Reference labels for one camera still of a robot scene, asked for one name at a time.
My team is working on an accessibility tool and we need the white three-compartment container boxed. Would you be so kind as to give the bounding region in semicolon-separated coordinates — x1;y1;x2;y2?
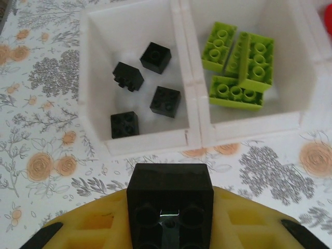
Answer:
79;0;332;158

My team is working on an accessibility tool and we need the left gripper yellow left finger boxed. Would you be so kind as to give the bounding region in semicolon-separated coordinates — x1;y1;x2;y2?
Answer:
22;188;134;249

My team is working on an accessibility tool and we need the black square lego brick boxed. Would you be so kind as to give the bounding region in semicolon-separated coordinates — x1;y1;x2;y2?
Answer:
112;61;145;93
149;86;182;119
139;41;173;75
126;163;215;249
110;111;140;140

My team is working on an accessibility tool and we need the red long lego brick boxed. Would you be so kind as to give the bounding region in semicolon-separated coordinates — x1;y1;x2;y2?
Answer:
321;0;332;30

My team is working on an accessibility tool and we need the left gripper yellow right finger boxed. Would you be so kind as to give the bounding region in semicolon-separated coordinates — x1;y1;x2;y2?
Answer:
211;185;332;249

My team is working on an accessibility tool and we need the green long lego brick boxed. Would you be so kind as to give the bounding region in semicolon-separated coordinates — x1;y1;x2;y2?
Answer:
201;21;238;73
209;75;266;112
238;33;275;92
224;31;251;78

